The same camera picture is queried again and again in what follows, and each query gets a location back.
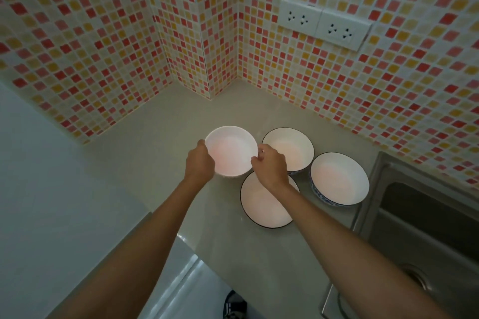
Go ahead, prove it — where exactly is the person's left hand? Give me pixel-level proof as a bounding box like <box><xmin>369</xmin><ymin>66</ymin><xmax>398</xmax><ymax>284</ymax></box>
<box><xmin>184</xmin><ymin>139</ymin><xmax>216</xmax><ymax>183</ymax></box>

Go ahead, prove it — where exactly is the person's right hand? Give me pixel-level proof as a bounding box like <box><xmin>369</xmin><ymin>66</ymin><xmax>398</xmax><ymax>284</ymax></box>
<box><xmin>250</xmin><ymin>144</ymin><xmax>290</xmax><ymax>193</ymax></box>

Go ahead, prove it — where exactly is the plain white bowl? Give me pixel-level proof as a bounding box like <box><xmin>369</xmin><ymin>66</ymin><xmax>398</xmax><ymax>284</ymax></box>
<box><xmin>205</xmin><ymin>126</ymin><xmax>259</xmax><ymax>178</ymax></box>

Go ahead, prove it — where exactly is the person's left forearm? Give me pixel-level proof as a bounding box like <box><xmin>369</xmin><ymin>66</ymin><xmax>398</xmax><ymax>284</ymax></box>
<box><xmin>44</xmin><ymin>175</ymin><xmax>207</xmax><ymax>319</ymax></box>

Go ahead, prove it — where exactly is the person's right forearm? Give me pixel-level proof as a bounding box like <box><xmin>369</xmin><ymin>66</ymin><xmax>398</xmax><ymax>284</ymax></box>
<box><xmin>267</xmin><ymin>180</ymin><xmax>454</xmax><ymax>319</ymax></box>

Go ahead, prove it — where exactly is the white bowl with dark rim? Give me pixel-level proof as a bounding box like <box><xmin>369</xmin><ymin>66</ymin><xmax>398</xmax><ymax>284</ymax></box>
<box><xmin>261</xmin><ymin>127</ymin><xmax>315</xmax><ymax>176</ymax></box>
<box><xmin>240</xmin><ymin>171</ymin><xmax>300</xmax><ymax>229</ymax></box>

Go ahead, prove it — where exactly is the white bowl with blue pattern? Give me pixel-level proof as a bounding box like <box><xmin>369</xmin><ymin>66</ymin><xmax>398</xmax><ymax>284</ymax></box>
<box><xmin>309</xmin><ymin>152</ymin><xmax>370</xmax><ymax>207</ymax></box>

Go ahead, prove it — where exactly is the white cabinet door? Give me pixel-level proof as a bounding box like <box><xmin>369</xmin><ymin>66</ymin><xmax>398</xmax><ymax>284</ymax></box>
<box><xmin>138</xmin><ymin>237</ymin><xmax>240</xmax><ymax>319</ymax></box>

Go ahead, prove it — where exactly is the person's black shoe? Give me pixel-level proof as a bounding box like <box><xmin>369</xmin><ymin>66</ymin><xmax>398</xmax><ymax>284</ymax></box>
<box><xmin>223</xmin><ymin>290</ymin><xmax>249</xmax><ymax>319</ymax></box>

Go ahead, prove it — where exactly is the stainless steel sink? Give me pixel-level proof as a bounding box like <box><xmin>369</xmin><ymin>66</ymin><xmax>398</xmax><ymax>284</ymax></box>
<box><xmin>319</xmin><ymin>151</ymin><xmax>479</xmax><ymax>319</ymax></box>

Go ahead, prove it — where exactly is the white double wall socket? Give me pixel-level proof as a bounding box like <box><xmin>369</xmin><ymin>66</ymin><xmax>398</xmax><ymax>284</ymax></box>
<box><xmin>277</xmin><ymin>0</ymin><xmax>324</xmax><ymax>36</ymax></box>
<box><xmin>315</xmin><ymin>9</ymin><xmax>373</xmax><ymax>52</ymax></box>

